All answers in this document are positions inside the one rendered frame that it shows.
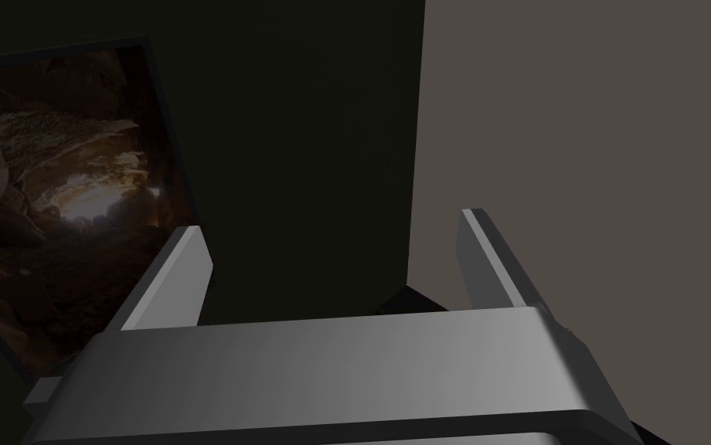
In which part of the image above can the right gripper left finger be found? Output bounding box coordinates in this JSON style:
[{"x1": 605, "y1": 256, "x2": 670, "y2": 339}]
[{"x1": 105, "y1": 225, "x2": 214, "y2": 332}]

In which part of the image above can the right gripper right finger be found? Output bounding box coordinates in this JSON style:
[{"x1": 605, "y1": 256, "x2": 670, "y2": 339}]
[{"x1": 454, "y1": 208, "x2": 553, "y2": 318}]

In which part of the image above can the framed cave picture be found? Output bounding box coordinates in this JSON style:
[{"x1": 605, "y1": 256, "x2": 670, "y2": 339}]
[{"x1": 0, "y1": 36, "x2": 203, "y2": 386}]

